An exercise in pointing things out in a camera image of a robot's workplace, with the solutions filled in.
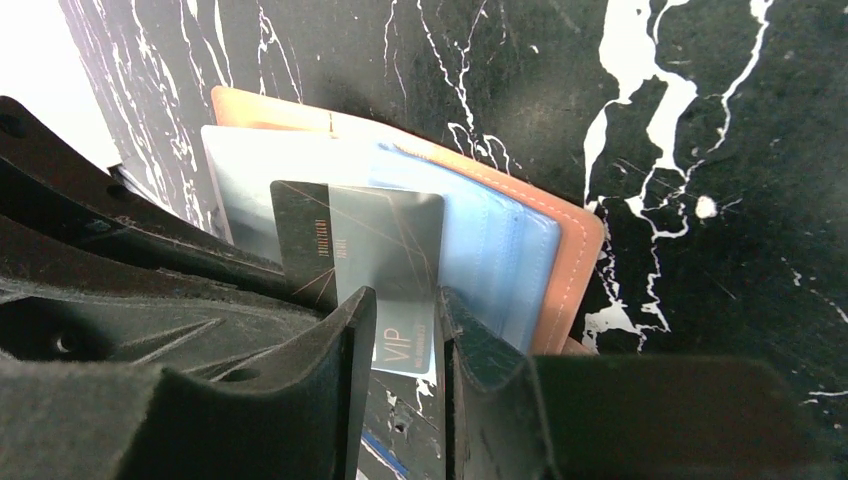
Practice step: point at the pink leather card holder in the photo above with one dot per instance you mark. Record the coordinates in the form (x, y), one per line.
(520, 257)

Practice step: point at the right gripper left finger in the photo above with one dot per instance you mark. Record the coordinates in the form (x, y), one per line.
(299, 418)

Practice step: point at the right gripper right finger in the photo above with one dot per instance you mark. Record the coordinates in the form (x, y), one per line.
(508, 415)

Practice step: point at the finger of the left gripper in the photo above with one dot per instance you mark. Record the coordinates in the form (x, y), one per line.
(60, 303)
(49, 187)

